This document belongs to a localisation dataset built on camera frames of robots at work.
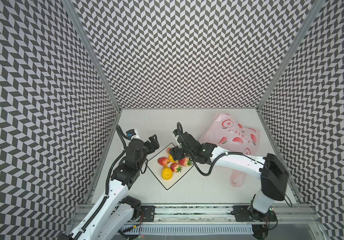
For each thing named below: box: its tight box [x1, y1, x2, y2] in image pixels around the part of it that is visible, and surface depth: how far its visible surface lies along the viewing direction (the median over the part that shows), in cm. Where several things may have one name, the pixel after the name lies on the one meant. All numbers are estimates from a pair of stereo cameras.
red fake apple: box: [157, 157, 170, 167], surface depth 88 cm
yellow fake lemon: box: [161, 166, 173, 180], surface depth 82 cm
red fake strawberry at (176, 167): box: [170, 163, 182, 173], surface depth 84 cm
